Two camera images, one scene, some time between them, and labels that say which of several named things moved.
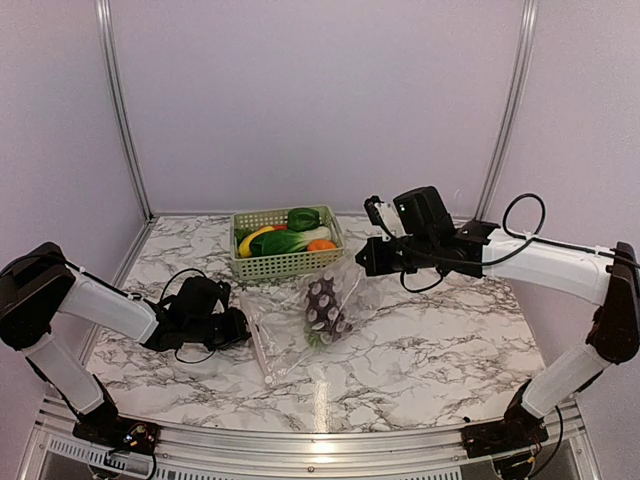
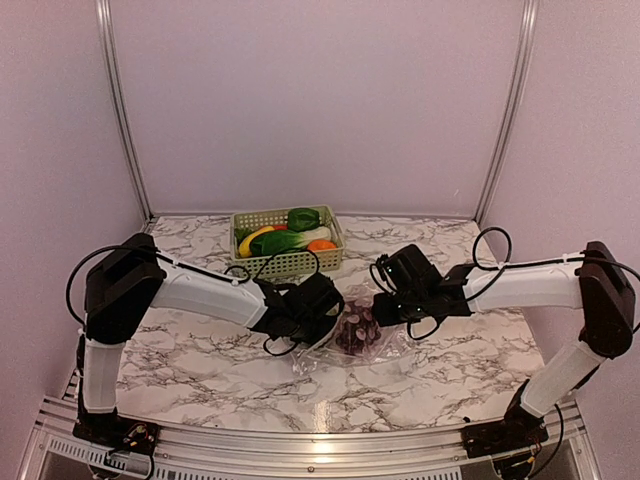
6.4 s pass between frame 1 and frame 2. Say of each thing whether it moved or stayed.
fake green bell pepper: stayed
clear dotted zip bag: moved
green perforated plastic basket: stayed
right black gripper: moved
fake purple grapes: moved
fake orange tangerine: stayed
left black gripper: moved
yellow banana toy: stayed
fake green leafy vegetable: stayed
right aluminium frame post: stayed
